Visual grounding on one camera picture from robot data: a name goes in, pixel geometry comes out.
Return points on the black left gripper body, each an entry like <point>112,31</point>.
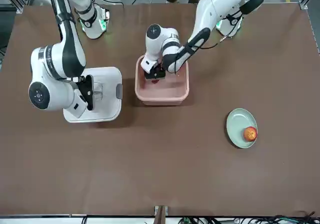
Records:
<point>157,74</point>

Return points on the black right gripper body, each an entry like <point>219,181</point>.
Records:
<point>88,91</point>

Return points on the dark red apple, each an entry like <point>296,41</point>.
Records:
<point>155,81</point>

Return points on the white box lid grey latches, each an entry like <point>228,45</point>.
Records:
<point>107,109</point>

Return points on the yellow red apple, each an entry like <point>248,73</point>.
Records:
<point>250,134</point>

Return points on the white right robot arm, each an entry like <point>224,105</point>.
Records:
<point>57,91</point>

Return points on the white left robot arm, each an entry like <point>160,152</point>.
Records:
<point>220,6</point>

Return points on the pale pink plastic box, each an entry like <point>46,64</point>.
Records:
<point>162,96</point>

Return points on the green plate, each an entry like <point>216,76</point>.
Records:
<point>237,126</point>

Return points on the aluminium frame post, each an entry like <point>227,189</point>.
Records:
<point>161,215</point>

